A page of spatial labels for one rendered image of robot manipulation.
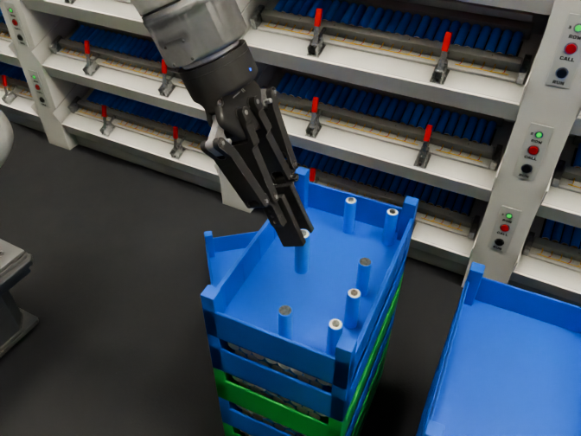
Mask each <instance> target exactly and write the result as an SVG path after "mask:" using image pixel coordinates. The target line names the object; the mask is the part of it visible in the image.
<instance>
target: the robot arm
mask: <svg viewBox="0 0 581 436"><path fill-rule="evenodd" d="M130 1H131V3H132V4H133V5H134V7H135V8H136V10H137V12H138V14H139V15H140V16H142V17H141V18H142V19H143V24H144V26H145V28H147V30H148V31H149V33H150V35H151V37H152V39H153V41H154V43H155V44H156V47H157V48H158V50H159V52H160V54H161V56H162V58H163V60H164V62H165V64H166V65H167V66H168V67H170V68H177V67H181V68H180V69H179V71H178V73H179V75H180V76H181V78H182V81H183V83H184V85H185V87H186V88H187V90H188V93H189V95H190V96H191V98H192V100H193V101H194V102H195V103H197V104H199V105H201V106H202V107H203V108H204V109H205V112H206V115H207V122H208V125H209V126H210V127H211V130H210V133H209V137H208V140H204V141H201V150H202V151H203V152H204V153H205V154H207V155H208V156H209V157H211V158H212V159H213V160H214V161H215V162H216V164H217V165H218V166H219V168H220V170H221V171H222V173H223V174H224V175H225V177H226V178H227V180H228V182H230V183H231V185H232V186H233V188H234V190H235V191H236V192H237V194H238V195H239V197H240V199H241V200H242V201H243V203H244V204H245V205H246V207H247V208H263V209H264V211H265V213H266V216H267V218H268V220H269V221H270V224H271V225H272V226H273V227H274V228H275V230H276V232H277V234H278V237H279V239H280V241H281V243H282V245H283V247H302V246H304V244H305V242H306V240H305V239H304V237H303V234H302V231H301V229H302V228H303V229H307V230H308V231H309V232H310V233H312V232H313V230H314V227H313V225H312V223H311V221H310V218H309V217H308V215H307V212H306V210H305V208H304V206H303V204H302V202H301V199H300V196H299V194H298V193H297V190H296V187H295V185H294V183H293V182H296V181H298V179H299V175H298V173H296V174H292V171H293V170H295V169H296V168H297V160H296V157H295V154H294V151H293V149H292V146H291V142H290V139H289V136H288V133H287V131H286V128H285V125H284V121H283V118H282V115H281V112H280V109H279V106H278V94H277V90H276V88H275V87H269V88H266V89H262V88H260V87H259V84H258V83H257V82H256V81H255V80H254V79H255V78H256V77H257V75H258V72H259V71H258V68H257V65H256V63H255V61H254V59H253V57H252V54H251V52H250V49H249V48H248V46H247V43H246V40H244V39H241V40H239V38H241V37H242V36H243V35H244V34H245V33H246V31H247V26H246V23H245V20H244V18H243V16H242V15H241V12H240V10H239V6H238V4H237V3H236V0H130ZM13 141H14V132H13V129H12V126H11V124H10V122H9V120H8V119H7V117H6V116H5V114H4V113H3V112H2V111H1V110H0V168H1V166H2V165H3V163H4V162H5V160H6V159H7V157H8V155H9V154H10V151H11V148H12V145H13ZM285 158H287V160H285ZM274 184H276V185H274Z"/></svg>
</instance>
